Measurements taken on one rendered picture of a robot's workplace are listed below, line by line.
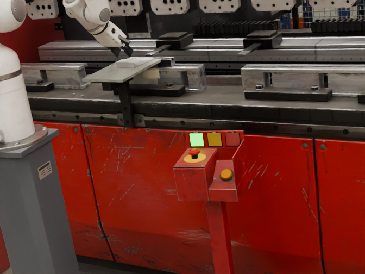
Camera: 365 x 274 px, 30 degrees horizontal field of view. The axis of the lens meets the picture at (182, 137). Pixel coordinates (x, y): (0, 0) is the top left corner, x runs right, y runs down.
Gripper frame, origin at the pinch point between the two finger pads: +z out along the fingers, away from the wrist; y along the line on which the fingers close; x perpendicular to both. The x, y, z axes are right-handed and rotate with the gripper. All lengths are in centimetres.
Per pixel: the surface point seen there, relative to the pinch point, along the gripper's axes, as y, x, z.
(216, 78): 72, -84, 152
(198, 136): -40.1, 26.2, 9.7
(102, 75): 2.4, 11.7, -1.4
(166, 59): -9.3, -6.0, 13.6
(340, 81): -76, -7, 23
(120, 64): 2.2, 3.3, 4.0
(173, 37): 1.4, -23.4, 23.6
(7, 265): 84, 77, 72
